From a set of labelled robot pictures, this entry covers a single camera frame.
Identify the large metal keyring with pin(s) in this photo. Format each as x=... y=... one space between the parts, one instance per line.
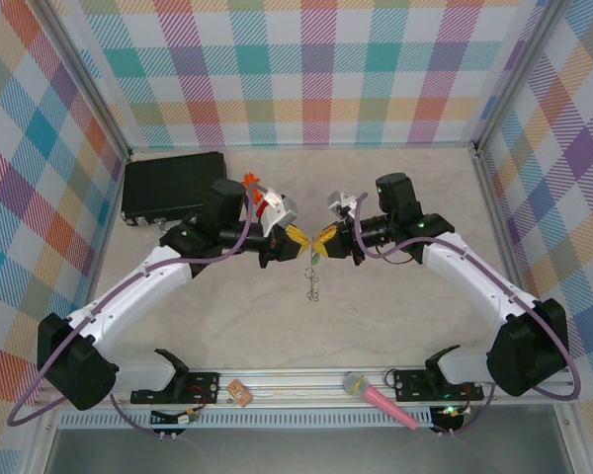
x=312 y=294

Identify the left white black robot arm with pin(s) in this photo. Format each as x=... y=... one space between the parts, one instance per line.
x=138 y=281

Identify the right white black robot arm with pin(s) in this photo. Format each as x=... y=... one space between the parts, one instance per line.
x=474 y=276

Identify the red plastic brick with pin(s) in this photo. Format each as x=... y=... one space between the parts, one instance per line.
x=262 y=210

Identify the orange plastic toy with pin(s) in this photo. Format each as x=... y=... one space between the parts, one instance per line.
x=250 y=179

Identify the black hard case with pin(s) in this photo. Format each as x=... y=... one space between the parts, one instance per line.
x=173 y=182

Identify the small orange patterned card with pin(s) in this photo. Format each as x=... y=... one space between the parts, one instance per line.
x=239 y=392

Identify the pink toy microphone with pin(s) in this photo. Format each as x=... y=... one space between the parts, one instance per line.
x=380 y=400

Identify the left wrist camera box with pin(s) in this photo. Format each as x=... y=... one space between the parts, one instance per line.
x=279 y=212

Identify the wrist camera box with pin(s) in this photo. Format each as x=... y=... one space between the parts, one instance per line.
x=279 y=212
x=341 y=200

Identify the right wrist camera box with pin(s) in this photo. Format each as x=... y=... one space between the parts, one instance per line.
x=341 y=200

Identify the aluminium frame bar short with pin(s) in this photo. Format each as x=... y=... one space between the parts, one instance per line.
x=510 y=257

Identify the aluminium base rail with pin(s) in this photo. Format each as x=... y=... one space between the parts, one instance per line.
x=301 y=382

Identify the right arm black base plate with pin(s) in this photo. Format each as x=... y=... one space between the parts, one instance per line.
x=410 y=385

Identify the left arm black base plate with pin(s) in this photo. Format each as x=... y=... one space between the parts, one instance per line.
x=202 y=387

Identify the aluminium frame post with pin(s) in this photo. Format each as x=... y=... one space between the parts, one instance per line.
x=91 y=84
x=516 y=74

